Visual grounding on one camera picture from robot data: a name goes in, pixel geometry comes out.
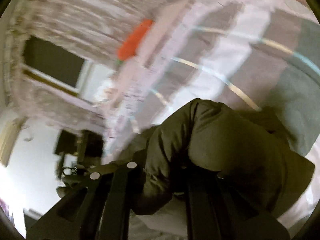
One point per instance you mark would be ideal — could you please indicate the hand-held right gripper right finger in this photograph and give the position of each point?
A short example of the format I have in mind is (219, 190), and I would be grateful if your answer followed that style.
(202, 210)

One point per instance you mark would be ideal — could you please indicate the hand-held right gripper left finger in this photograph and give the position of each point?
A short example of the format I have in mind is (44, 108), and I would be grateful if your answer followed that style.
(117, 192)

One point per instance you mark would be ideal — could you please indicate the olive green hooded puffer jacket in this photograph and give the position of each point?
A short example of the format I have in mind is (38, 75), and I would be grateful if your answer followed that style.
(225, 142)

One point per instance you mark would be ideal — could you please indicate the black computer desk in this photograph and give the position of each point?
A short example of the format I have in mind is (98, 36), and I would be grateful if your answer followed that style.
(80, 150)

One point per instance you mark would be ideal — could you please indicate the white floral pillow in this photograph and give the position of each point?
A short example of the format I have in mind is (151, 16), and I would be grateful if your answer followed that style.
(106, 91)

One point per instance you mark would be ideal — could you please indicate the narrow pink lace curtain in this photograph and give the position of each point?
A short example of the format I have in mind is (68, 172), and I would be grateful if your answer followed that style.
(50, 102)

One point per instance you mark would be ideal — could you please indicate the pink pillow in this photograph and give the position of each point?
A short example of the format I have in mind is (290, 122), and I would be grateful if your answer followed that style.
(167, 12)
(132, 80)

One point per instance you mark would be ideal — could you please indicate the white framed window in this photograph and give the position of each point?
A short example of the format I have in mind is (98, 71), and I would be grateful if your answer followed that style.
(55, 62)

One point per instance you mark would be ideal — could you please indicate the orange carrot plush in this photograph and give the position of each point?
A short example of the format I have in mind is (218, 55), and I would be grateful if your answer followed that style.
(135, 40)

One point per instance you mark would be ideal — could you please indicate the pink checked cartoon bed sheet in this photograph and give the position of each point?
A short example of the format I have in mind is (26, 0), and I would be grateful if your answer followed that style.
(237, 42)

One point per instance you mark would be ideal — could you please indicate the wide pink lace curtain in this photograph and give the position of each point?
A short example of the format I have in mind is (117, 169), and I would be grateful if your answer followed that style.
(87, 12)

